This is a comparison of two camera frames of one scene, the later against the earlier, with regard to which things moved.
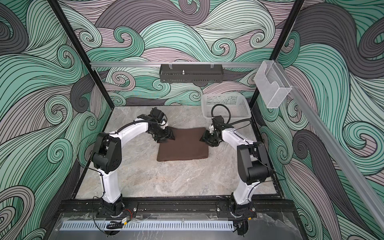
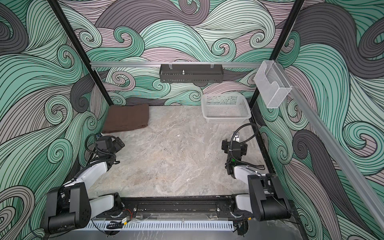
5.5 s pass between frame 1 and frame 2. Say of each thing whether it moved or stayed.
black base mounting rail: stayed
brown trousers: moved
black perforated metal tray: stayed
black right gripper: moved
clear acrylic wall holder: stayed
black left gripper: moved
